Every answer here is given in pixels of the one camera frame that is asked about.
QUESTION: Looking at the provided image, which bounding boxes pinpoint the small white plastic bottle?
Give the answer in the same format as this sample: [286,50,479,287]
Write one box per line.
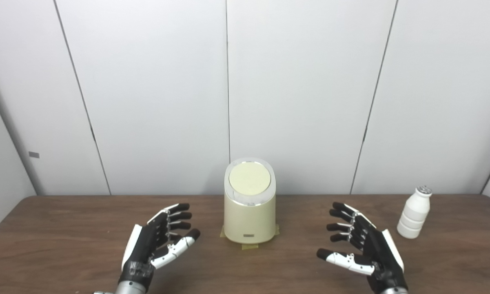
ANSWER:
[397,186,433,239]

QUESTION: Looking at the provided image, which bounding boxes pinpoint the cream round bin lid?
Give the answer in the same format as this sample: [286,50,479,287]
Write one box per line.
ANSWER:
[228,162,271,196]

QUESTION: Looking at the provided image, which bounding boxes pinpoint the cream-colored round bin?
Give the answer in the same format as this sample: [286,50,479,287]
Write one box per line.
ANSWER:
[223,158,276,244]

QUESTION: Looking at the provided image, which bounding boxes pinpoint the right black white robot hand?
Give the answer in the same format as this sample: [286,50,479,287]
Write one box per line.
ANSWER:
[316,202,408,292]

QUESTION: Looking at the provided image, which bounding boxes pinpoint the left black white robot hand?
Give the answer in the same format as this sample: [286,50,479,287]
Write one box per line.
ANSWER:
[118,203,201,292]

